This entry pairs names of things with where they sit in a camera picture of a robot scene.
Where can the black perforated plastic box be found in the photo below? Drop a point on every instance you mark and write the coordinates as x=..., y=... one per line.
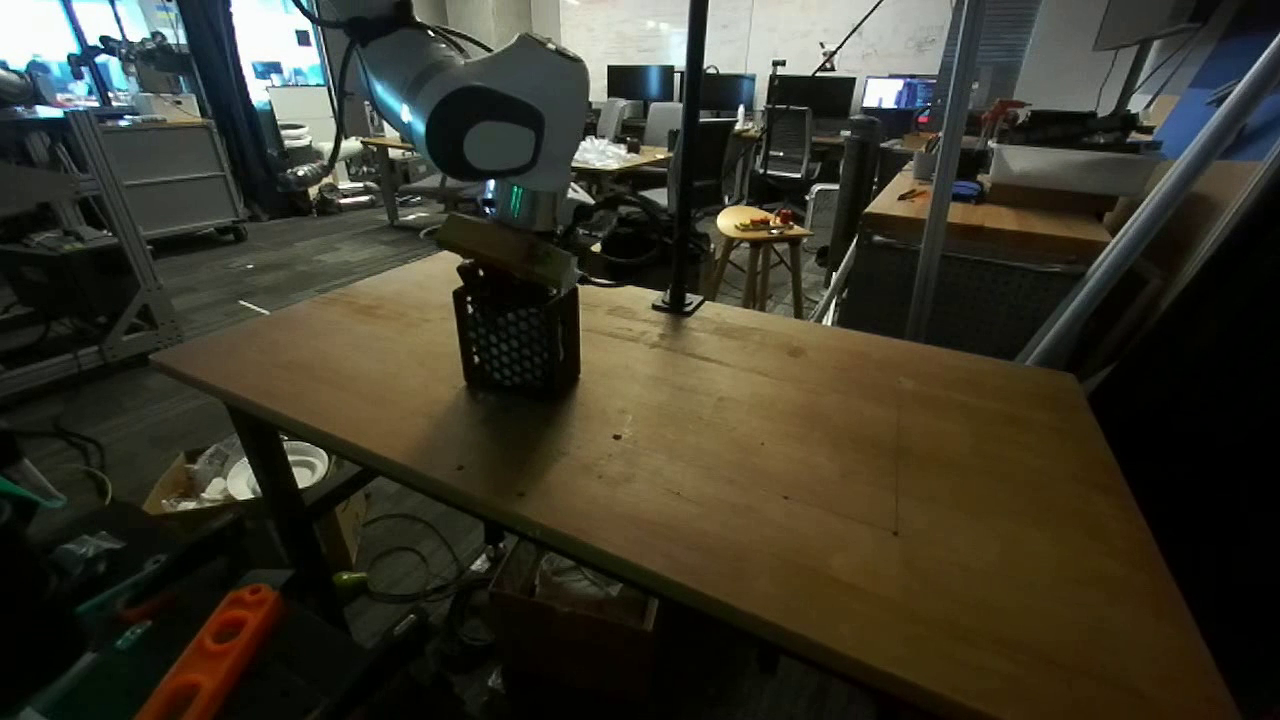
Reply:
x=521, y=340

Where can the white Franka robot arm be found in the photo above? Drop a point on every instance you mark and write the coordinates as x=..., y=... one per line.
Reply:
x=506, y=126

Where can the cardboard box with paper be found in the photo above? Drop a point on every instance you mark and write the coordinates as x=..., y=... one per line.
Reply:
x=587, y=626

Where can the open cardboard box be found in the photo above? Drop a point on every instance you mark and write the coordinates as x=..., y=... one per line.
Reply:
x=166, y=487

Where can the red hand tool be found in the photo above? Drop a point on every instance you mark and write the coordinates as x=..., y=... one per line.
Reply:
x=754, y=223

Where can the round wooden stool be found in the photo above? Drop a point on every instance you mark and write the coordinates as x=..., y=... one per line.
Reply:
x=787, y=231

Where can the black vertical metal pole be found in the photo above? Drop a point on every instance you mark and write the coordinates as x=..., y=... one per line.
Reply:
x=688, y=135

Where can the grey office chair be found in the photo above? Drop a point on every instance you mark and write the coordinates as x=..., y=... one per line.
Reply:
x=787, y=142

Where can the small black monitor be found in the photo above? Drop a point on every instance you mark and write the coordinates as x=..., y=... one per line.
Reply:
x=640, y=83

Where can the wide black monitor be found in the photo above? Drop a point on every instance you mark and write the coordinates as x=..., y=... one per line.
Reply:
x=809, y=96

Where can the straight aluminium strut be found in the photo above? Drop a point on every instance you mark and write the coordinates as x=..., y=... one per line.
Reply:
x=946, y=162

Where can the white round plate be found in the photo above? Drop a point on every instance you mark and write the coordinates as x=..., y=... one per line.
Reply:
x=286, y=465

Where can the wooden workbench with drawers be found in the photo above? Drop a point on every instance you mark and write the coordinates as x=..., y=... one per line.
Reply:
x=984, y=227

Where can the monitor with blue screen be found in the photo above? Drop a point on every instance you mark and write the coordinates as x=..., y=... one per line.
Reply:
x=902, y=95

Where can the black metal table leg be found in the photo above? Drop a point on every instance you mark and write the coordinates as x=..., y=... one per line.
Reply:
x=302, y=563

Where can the grey drawer cabinet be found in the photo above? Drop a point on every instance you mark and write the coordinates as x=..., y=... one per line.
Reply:
x=173, y=181

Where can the grey metal shelf rack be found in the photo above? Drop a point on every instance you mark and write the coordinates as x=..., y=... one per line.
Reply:
x=135, y=263

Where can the leaning aluminium strut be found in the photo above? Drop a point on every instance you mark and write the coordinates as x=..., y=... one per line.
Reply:
x=1145, y=223

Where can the orange plastic case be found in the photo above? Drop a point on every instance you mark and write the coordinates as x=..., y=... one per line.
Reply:
x=203, y=667

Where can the tan wrist camera block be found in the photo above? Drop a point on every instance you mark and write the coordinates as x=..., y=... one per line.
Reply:
x=513, y=253

